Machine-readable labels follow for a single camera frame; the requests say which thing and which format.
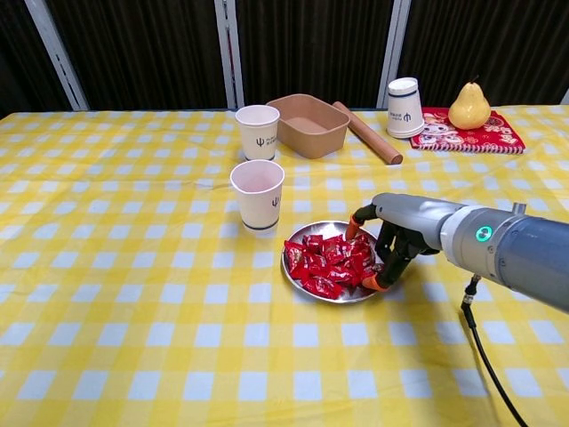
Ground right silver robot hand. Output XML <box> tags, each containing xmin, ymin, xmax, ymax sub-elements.
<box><xmin>341</xmin><ymin>192</ymin><xmax>468</xmax><ymax>293</ymax></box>

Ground red candies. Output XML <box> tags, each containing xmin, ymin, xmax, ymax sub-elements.
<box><xmin>284</xmin><ymin>231</ymin><xmax>386</xmax><ymax>300</ymax></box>

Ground round steel plate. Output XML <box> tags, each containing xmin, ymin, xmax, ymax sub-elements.
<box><xmin>280</xmin><ymin>220</ymin><xmax>392</xmax><ymax>304</ymax></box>

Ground upturned white paper cup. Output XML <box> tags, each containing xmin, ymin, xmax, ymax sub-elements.
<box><xmin>386</xmin><ymin>77</ymin><xmax>425</xmax><ymax>140</ymax></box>

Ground wooden rolling pin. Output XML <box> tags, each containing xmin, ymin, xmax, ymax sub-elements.
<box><xmin>332</xmin><ymin>101</ymin><xmax>405</xmax><ymax>165</ymax></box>

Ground brown paper food box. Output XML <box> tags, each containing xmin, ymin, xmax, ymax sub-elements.
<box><xmin>265</xmin><ymin>93</ymin><xmax>351</xmax><ymax>160</ymax></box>

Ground yellow pear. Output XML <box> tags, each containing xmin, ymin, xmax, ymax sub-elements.
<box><xmin>447</xmin><ymin>75</ymin><xmax>492</xmax><ymax>131</ymax></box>

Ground red cartoon spiral notebook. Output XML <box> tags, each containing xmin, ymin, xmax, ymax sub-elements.
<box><xmin>408</xmin><ymin>106</ymin><xmax>526</xmax><ymax>156</ymax></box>

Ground yellow checkered tablecloth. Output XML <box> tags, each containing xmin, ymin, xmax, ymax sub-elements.
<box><xmin>0</xmin><ymin>105</ymin><xmax>569</xmax><ymax>427</ymax></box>

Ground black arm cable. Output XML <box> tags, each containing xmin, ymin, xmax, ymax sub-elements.
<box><xmin>460</xmin><ymin>273</ymin><xmax>530</xmax><ymax>427</ymax></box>

